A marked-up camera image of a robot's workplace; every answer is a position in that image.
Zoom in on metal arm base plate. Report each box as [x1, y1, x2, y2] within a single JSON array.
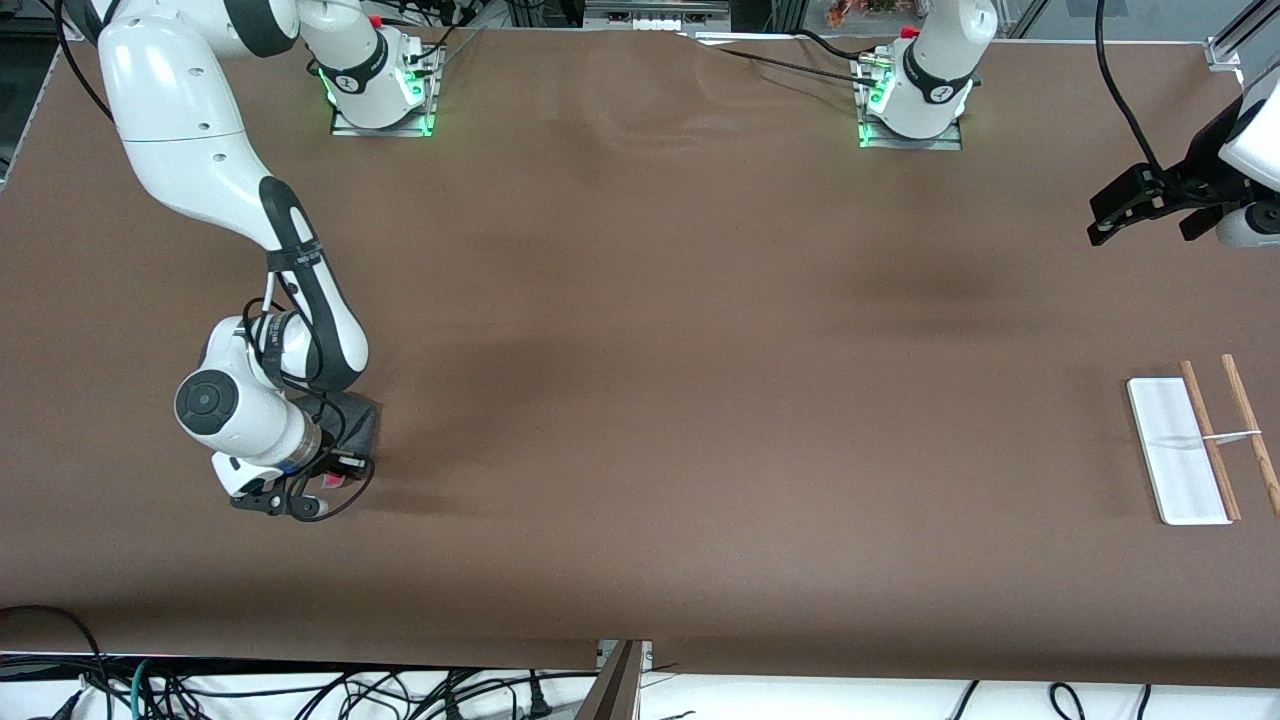
[[857, 55, 964, 152], [329, 45, 438, 139]]

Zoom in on metal frame with white connectors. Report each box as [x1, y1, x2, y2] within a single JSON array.
[[585, 0, 731, 31]]

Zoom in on black cable with plug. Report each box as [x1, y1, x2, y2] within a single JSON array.
[[515, 672, 556, 720]]

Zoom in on pink and grey towel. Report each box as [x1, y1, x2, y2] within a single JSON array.
[[318, 392, 380, 491]]

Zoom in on white towel rack wooden bars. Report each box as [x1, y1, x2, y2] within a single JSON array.
[[1127, 355, 1280, 527]]

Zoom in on aluminium frame profile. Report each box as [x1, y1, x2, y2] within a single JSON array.
[[1205, 0, 1280, 71]]

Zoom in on aluminium profile post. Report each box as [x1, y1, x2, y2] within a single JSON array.
[[575, 640, 653, 720]]

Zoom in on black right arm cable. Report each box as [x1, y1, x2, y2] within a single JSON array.
[[55, 0, 116, 123]]

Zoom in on orange red object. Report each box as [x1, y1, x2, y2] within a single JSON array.
[[828, 0, 901, 26]]

